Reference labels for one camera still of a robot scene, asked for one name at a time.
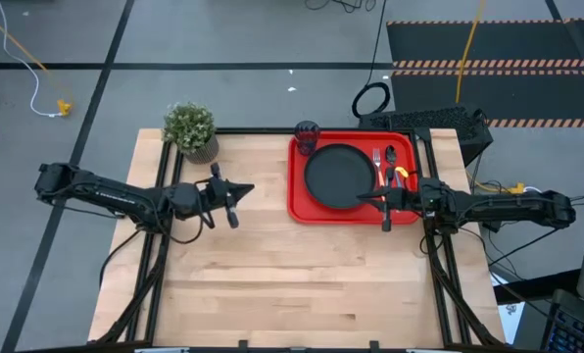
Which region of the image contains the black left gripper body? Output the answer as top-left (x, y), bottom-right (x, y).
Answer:
top-left (199, 163), bottom-right (239, 229)

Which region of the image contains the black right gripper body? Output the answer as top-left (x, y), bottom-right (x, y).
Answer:
top-left (382, 167), bottom-right (420, 232)

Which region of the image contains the fork with orange handle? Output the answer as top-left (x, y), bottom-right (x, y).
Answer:
top-left (371, 147), bottom-right (387, 190)

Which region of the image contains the spoon with blue handle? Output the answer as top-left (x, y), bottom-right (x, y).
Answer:
top-left (384, 144), bottom-right (404, 190)

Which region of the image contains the black round plate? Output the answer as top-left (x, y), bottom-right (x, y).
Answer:
top-left (303, 142), bottom-right (377, 211)

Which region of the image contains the dark patterned cup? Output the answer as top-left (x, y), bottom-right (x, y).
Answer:
top-left (293, 120), bottom-right (321, 157)

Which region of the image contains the red plastic tray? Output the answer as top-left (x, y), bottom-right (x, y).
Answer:
top-left (286, 130), bottom-right (422, 226)

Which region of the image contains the ribbed plant pot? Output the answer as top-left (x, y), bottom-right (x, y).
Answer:
top-left (182, 132), bottom-right (220, 166)

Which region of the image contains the green artificial plant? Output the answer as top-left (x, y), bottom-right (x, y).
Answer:
top-left (162, 101), bottom-right (218, 154)

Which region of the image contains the black perforated computer case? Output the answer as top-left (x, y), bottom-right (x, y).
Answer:
top-left (358, 105), bottom-right (495, 168)

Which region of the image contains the white printed sheet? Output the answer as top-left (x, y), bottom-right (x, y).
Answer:
top-left (496, 299), bottom-right (524, 344)

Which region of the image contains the black hazard-striped floor mat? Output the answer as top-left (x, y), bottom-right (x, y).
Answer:
top-left (390, 68), bottom-right (584, 129)
top-left (385, 18), bottom-right (584, 70)

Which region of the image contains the black keyboard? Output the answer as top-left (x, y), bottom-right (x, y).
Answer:
top-left (541, 288), bottom-right (584, 353)

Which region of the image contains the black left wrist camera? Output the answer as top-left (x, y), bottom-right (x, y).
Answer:
top-left (204, 176), bottom-right (228, 205)

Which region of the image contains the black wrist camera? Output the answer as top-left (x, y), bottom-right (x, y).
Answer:
top-left (204, 176), bottom-right (228, 205)
top-left (393, 185), bottom-right (420, 211)

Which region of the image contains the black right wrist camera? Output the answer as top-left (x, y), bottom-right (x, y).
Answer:
top-left (393, 185), bottom-right (420, 211)

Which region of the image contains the black aluminium table frame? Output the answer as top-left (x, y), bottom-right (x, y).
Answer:
top-left (95, 126), bottom-right (507, 353)

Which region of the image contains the black coiled floor cable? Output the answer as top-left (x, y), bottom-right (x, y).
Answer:
top-left (351, 0), bottom-right (392, 119)

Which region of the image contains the yellow floor cable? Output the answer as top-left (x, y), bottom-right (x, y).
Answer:
top-left (456, 0), bottom-right (487, 105)

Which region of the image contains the black cable bundle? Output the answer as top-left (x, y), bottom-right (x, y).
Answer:
top-left (304, 0), bottom-right (377, 15)

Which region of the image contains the orange floor cable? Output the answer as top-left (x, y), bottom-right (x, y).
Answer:
top-left (0, 7), bottom-right (75, 107)

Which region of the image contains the white floor cable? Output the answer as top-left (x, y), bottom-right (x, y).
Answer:
top-left (0, 0), bottom-right (61, 119)

